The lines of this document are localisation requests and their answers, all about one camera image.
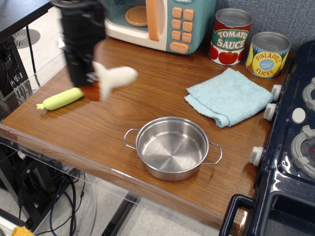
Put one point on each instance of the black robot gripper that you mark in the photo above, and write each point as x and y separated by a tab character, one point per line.
83	27

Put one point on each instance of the plush brown white mushroom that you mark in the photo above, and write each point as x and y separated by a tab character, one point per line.
105	80

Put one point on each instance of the stainless steel pot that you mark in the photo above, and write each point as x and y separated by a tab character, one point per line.
172	148

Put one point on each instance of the black desk at left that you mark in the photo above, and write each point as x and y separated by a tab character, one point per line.
16	14

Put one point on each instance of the toy teal cream microwave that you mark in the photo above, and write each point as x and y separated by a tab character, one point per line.
176	26

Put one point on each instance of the light blue folded cloth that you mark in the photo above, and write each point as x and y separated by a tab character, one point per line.
228	98

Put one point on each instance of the tomato sauce can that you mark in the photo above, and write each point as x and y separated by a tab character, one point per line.
230	33

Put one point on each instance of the pineapple slices can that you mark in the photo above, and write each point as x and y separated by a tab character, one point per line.
267	54

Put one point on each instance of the dark blue toy stove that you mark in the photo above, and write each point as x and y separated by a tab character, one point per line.
284	200

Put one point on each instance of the spoon with green handle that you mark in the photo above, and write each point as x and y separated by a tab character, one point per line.
61	99

